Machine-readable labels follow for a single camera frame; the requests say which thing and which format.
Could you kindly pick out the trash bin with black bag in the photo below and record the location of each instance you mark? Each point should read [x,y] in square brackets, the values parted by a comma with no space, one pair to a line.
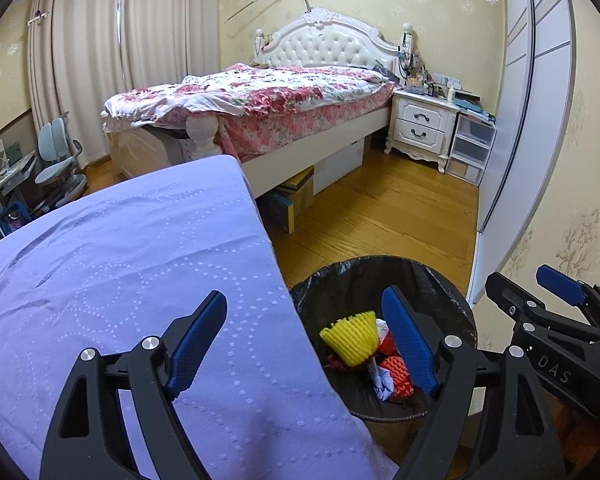
[430,285]

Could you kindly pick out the stack of books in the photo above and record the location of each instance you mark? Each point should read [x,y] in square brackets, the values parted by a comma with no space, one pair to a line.
[472,105]

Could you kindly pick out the blue paper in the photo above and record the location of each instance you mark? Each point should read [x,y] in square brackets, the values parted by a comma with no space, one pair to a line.
[382,385]

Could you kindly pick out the brown cardboard box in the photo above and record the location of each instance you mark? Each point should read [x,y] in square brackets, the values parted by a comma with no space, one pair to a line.
[300,190]

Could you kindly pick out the light blue desk chair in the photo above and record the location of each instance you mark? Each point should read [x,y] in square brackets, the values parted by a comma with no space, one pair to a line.
[55,135]

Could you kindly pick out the purple tablecloth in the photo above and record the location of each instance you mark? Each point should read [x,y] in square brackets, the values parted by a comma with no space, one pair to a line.
[130,260]

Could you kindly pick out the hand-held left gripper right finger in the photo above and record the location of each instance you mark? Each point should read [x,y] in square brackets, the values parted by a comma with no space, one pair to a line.
[410,340]

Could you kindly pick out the white bed with tufted headboard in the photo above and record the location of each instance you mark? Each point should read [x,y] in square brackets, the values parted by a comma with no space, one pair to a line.
[325,45]

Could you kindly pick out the orange fuzzy cloth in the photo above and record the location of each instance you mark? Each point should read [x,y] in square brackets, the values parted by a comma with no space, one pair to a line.
[590,440]

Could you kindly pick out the dark red ribbon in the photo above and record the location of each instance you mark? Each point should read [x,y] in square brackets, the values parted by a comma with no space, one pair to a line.
[337,362]

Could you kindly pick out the pink floral bed sheet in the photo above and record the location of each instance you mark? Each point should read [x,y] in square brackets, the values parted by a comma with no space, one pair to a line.
[300,125]

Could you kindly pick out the white nightstand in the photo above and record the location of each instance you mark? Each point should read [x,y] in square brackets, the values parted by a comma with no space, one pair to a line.
[420,120]

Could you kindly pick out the white sliding wardrobe door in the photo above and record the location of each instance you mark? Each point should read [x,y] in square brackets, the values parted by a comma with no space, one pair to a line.
[530,110]

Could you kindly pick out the red plastic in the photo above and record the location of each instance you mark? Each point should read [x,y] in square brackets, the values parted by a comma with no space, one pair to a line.
[387,344]

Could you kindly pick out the floral quilt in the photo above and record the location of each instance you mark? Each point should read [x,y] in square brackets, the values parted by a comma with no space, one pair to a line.
[260,85]

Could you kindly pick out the beige curtain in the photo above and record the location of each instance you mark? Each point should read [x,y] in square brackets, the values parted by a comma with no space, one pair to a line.
[160,25]
[80,50]

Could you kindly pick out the white tissue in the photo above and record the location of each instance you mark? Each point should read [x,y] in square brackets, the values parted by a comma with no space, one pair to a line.
[381,329]

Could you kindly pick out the white storage box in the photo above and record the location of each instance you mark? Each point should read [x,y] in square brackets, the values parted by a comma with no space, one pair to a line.
[337,165]

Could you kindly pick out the clear plastic drawer unit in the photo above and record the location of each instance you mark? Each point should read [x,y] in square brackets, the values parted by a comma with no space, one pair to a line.
[472,145]

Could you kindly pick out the red foam net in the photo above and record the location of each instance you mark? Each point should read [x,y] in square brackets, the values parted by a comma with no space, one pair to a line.
[397,372]

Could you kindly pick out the grey study desk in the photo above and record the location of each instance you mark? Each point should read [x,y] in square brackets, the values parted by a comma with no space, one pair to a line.
[10,170]

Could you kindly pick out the pile of small bedside items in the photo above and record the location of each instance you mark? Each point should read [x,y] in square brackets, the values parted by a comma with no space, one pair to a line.
[420,77]

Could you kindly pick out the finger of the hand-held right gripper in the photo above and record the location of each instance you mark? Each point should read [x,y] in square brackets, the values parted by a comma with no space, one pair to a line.
[505,292]
[560,282]

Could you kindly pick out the yellow foam net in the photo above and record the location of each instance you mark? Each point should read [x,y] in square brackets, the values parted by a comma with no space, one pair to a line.
[350,340]

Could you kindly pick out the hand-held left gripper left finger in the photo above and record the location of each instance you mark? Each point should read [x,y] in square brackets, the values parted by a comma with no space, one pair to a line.
[195,345]

